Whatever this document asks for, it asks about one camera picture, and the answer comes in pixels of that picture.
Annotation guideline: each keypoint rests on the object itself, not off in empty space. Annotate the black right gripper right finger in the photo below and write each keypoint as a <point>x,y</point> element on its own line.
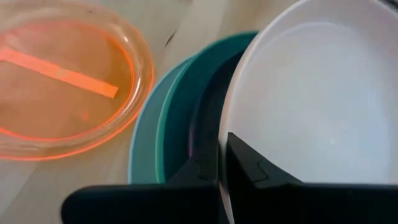
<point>311,205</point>

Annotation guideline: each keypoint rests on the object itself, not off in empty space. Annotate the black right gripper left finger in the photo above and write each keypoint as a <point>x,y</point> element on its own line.
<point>140,205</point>

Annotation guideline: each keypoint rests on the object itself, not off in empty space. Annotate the teal large plastic plate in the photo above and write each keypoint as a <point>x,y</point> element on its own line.
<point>177,124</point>

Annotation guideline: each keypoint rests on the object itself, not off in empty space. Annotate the orange translucent face plate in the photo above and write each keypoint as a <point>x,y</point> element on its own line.
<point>62,109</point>

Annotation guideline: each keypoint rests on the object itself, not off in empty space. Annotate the pale peach plastic plate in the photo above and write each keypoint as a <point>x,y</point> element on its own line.
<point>311,93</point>

